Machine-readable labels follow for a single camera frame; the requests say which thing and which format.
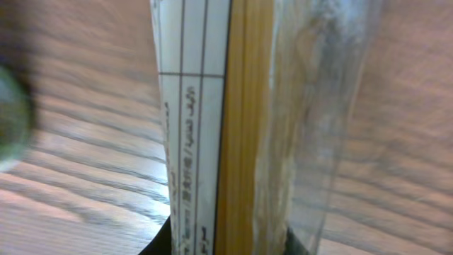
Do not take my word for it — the orange spaghetti packet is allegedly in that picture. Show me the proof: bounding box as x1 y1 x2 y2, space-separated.
151 0 382 255

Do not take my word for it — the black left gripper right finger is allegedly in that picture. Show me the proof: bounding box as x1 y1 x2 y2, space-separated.
285 228 309 255

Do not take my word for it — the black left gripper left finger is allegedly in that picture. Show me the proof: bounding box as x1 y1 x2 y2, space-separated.
139 217 172 255

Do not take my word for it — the green lidded jar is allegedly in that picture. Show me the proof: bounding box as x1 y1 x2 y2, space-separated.
1 67 34 173

